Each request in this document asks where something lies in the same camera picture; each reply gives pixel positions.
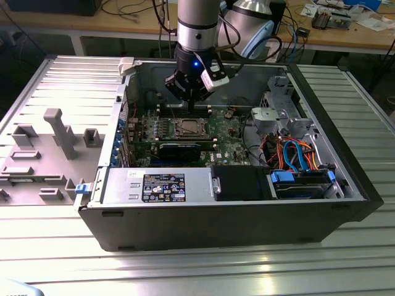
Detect hard disk in blue carrier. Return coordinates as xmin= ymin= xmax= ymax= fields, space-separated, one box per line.
xmin=268 ymin=169 xmax=337 ymax=200

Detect grey electronic device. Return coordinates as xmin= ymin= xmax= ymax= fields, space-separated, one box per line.
xmin=311 ymin=8 xmax=352 ymax=31

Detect perforated metal drive cage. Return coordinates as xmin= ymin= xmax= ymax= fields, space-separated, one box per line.
xmin=260 ymin=75 xmax=312 ymax=133

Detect white rounded device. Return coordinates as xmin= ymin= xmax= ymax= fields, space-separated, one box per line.
xmin=0 ymin=277 xmax=44 ymax=296

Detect orange wire bundle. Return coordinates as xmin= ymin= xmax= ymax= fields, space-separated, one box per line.
xmin=265 ymin=135 xmax=318 ymax=172

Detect green Dell motherboard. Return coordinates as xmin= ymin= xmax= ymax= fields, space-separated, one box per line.
xmin=129 ymin=104 xmax=252 ymax=169

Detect grey metal bracket plate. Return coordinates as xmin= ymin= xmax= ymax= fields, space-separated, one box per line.
xmin=251 ymin=107 xmax=280 ymax=132

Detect black graphics card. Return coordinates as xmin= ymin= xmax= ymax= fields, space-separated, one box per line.
xmin=159 ymin=142 xmax=202 ymax=162

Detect thick black camera cable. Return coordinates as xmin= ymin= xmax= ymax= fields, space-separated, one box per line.
xmin=215 ymin=14 xmax=283 ymax=83

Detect black computer box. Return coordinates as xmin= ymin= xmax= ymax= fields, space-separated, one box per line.
xmin=6 ymin=0 xmax=99 ymax=17

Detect blue box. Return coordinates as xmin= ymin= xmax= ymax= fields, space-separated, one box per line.
xmin=344 ymin=0 xmax=383 ymax=10

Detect black upright device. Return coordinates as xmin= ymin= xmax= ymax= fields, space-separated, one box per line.
xmin=270 ymin=0 xmax=288 ymax=36

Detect black and white wrist camera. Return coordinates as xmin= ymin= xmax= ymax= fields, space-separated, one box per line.
xmin=199 ymin=62 xmax=231 ymax=93

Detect short looped black cable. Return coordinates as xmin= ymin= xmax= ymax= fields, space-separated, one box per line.
xmin=143 ymin=88 xmax=162 ymax=109

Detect metal socket cover frame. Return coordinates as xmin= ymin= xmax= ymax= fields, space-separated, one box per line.
xmin=175 ymin=118 xmax=208 ymax=137

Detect wooden desk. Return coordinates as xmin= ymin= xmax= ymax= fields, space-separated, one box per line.
xmin=0 ymin=0 xmax=395 ymax=56

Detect white paper sheets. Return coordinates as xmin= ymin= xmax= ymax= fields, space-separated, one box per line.
xmin=354 ymin=17 xmax=394 ymax=31

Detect black PC case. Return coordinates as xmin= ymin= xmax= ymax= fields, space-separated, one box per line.
xmin=73 ymin=55 xmax=385 ymax=253

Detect blue flat data cable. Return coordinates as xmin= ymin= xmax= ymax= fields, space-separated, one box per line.
xmin=283 ymin=140 xmax=311 ymax=173

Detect grey parts rack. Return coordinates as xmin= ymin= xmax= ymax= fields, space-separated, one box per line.
xmin=0 ymin=107 xmax=109 ymax=207

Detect grey power supply unit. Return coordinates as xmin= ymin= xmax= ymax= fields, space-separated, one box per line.
xmin=88 ymin=167 xmax=217 ymax=206

